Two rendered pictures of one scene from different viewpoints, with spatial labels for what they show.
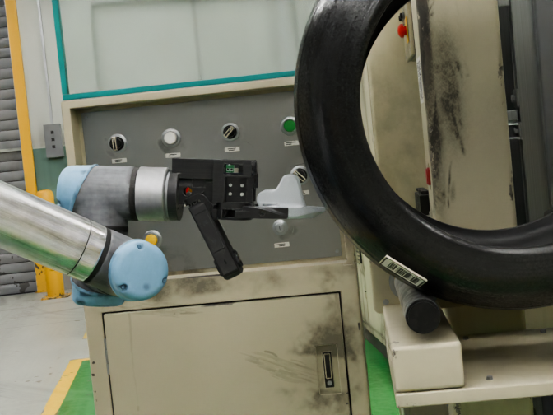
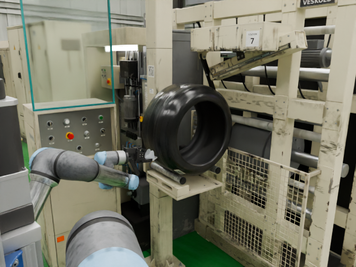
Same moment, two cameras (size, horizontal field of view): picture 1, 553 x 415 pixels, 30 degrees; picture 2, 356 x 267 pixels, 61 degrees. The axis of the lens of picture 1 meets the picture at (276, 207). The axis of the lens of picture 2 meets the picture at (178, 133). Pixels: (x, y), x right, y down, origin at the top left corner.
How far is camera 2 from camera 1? 1.05 m
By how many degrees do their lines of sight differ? 41
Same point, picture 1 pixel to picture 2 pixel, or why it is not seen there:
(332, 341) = not seen: hidden behind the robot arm
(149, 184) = (122, 157)
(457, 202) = not seen: hidden behind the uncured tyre
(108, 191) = (113, 159)
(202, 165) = (133, 150)
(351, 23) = (176, 119)
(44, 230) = (119, 178)
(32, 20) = not seen: outside the picture
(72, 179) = (103, 157)
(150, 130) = (60, 119)
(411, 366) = (180, 192)
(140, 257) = (135, 179)
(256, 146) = (91, 123)
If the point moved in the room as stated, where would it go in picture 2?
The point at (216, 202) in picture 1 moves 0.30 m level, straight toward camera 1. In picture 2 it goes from (138, 159) to (175, 175)
